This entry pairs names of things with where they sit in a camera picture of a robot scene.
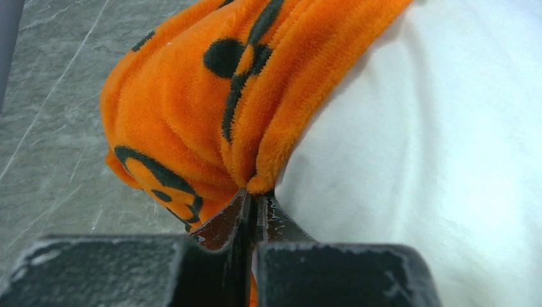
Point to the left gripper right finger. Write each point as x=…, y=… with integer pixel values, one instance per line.
x=295, y=270

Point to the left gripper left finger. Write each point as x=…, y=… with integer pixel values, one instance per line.
x=208, y=267

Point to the orange patterned pillowcase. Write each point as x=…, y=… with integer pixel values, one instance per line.
x=214, y=99

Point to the white pillow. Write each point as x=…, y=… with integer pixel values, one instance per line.
x=433, y=140

